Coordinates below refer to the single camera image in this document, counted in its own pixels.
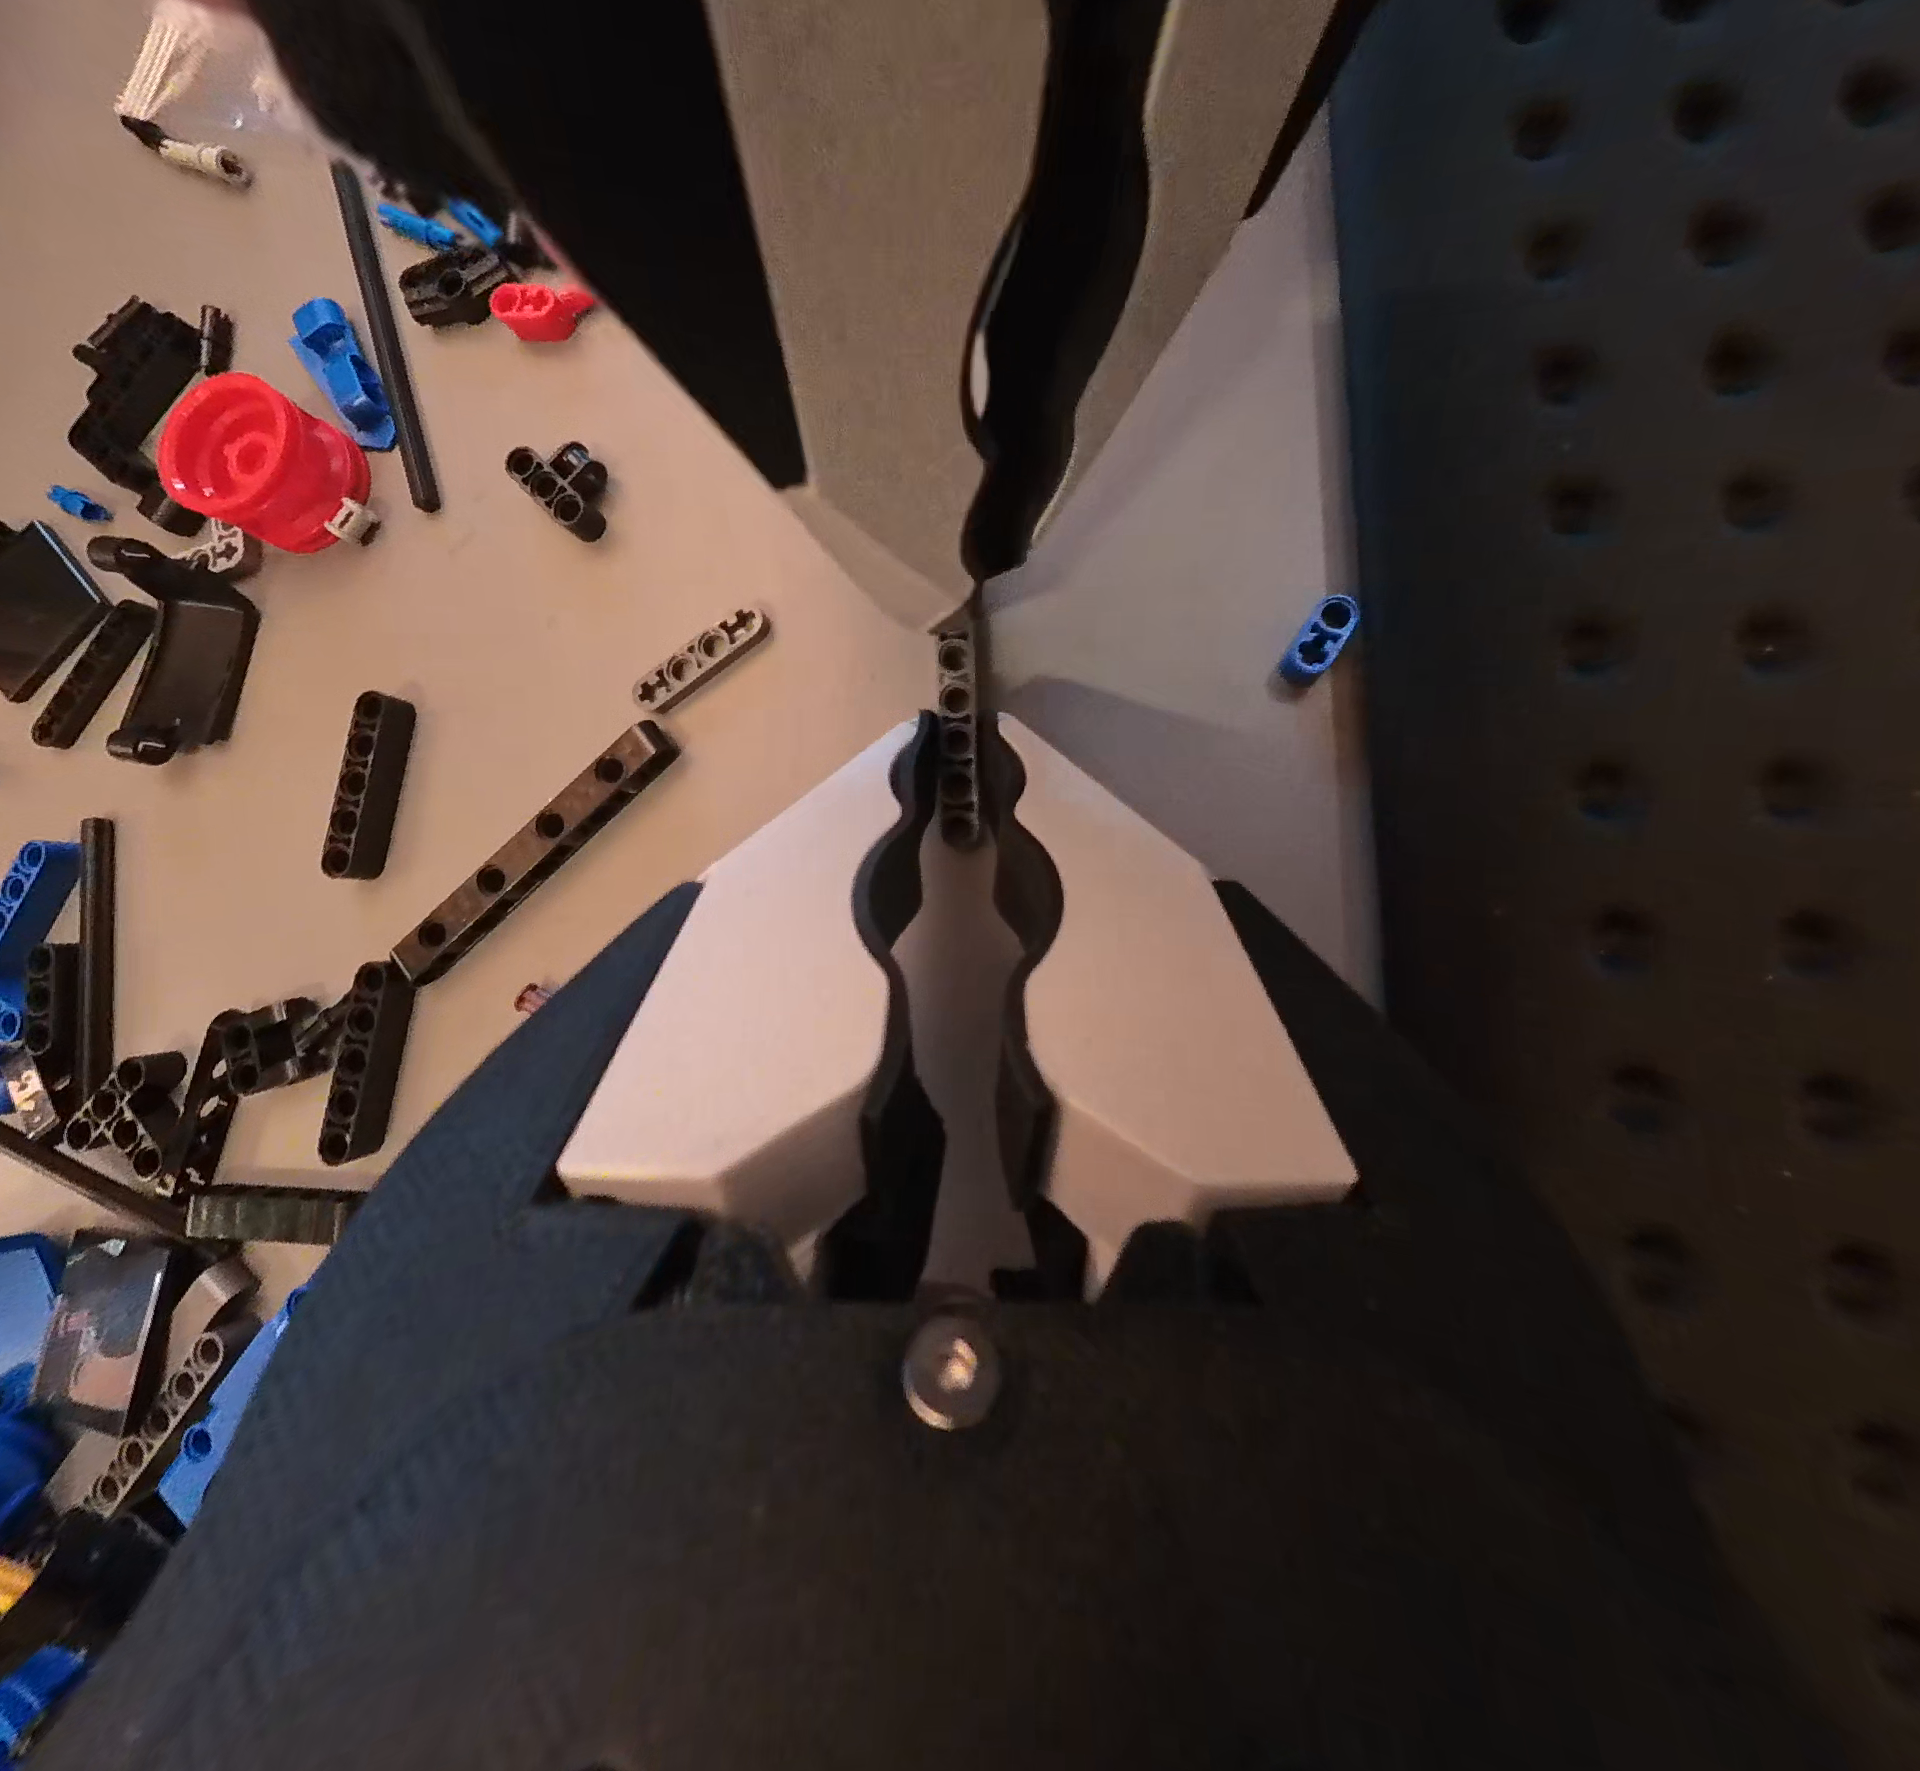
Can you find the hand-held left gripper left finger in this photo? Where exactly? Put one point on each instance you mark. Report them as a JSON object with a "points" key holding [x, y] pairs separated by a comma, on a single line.
{"points": [[720, 1033]]}

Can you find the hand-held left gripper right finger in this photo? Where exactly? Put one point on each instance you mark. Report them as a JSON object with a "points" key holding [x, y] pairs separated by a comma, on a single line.
{"points": [[1186, 1033]]}

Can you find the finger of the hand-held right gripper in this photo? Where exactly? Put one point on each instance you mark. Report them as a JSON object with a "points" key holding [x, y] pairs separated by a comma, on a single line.
{"points": [[1261, 1], [871, 151]]}

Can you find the dark grey seven-hole beam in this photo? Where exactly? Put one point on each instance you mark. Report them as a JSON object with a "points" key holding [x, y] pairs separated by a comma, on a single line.
{"points": [[962, 753]]}

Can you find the white desk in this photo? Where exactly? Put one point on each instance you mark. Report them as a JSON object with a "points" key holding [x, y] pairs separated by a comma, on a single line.
{"points": [[495, 629]]}

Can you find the black perpendicular connector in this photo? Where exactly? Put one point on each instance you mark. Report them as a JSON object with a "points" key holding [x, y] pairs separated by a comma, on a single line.
{"points": [[452, 287]]}

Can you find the red axle pin connector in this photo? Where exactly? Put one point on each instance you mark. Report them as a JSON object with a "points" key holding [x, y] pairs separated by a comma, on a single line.
{"points": [[531, 312]]}

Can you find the clear plastic bag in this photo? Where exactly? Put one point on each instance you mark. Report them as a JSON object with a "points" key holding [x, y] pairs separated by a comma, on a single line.
{"points": [[198, 60]]}

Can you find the long black beam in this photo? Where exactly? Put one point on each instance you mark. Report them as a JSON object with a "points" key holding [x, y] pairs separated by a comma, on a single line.
{"points": [[531, 848]]}

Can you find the white pin with black tip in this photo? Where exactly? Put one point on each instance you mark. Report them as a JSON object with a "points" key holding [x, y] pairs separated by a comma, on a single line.
{"points": [[198, 153]]}

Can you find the long black axle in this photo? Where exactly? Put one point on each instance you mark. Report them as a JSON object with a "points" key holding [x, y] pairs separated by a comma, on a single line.
{"points": [[388, 339]]}

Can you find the blue curved panel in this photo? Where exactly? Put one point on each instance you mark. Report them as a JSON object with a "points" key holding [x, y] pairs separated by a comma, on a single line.
{"points": [[343, 367]]}

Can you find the long grey thin liftarm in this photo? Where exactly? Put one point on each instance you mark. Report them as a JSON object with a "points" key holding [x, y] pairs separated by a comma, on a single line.
{"points": [[701, 656]]}

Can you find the blue two-hole beam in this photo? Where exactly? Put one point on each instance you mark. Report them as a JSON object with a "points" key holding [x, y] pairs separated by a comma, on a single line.
{"points": [[1320, 639]]}

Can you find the black T-shaped beam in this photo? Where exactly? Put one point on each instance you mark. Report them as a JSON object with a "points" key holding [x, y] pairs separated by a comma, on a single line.
{"points": [[560, 489]]}

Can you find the red wheel hub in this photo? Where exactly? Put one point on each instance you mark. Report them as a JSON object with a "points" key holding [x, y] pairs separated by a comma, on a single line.
{"points": [[249, 459]]}

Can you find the black five-hole beam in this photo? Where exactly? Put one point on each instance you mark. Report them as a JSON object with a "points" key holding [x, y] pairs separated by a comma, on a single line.
{"points": [[368, 782]]}

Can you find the small blue pin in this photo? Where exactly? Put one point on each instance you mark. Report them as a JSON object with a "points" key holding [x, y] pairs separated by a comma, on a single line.
{"points": [[75, 500]]}

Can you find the short black axle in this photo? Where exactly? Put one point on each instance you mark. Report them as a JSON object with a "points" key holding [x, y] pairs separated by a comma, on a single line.
{"points": [[98, 947]]}

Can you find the black curved panel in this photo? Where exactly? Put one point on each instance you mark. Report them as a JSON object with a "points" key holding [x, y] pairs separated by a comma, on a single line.
{"points": [[198, 660]]}

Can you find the black flat panel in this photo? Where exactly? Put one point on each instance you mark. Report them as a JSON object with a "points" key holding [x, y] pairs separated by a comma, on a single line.
{"points": [[47, 610]]}

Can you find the black four-hole beam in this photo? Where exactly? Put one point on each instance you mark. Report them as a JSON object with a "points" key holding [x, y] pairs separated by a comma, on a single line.
{"points": [[91, 671]]}

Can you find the blue angled beam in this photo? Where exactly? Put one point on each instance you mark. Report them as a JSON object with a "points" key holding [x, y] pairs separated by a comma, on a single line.
{"points": [[31, 903]]}

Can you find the black frame piece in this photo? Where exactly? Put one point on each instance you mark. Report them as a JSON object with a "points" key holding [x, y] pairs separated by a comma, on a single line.
{"points": [[134, 391]]}

